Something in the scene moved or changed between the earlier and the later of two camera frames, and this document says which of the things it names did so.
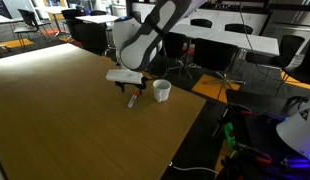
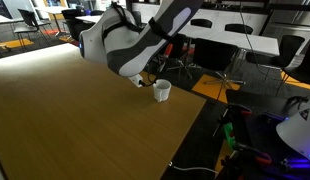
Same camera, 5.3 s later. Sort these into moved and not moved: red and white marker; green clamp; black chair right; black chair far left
Moved: red and white marker
Not moved: black chair right; green clamp; black chair far left
